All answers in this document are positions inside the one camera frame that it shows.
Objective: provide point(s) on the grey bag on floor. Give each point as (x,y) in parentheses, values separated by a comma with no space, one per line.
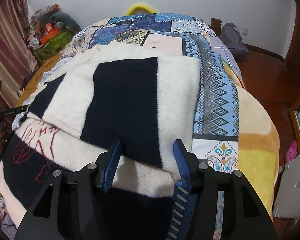
(231,37)

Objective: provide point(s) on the yellow orange fleece blanket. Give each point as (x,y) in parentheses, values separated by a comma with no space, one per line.
(256,151)

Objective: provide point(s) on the cream navy striped cat sweater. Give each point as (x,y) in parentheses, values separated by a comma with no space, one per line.
(142,97)

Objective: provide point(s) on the wooden folding lap desk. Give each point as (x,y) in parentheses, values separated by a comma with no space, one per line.
(33,82)

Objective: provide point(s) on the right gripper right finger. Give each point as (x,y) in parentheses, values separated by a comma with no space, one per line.
(222,199)

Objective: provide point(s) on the blue patchwork bed quilt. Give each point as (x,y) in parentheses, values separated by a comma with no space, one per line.
(216,115)

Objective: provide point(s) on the green fabric storage bin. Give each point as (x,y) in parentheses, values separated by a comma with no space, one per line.
(53,46)

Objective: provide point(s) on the striped red beige curtain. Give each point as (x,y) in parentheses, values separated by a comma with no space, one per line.
(16,59)

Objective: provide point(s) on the yellow curved foam tube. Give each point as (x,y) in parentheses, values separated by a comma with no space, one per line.
(133,9)

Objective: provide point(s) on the orange box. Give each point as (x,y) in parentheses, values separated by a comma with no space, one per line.
(49,32)

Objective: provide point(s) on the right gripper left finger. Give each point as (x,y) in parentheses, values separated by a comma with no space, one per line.
(67,205)

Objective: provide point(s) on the pile of colourful clothes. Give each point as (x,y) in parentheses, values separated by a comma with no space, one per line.
(43,13)

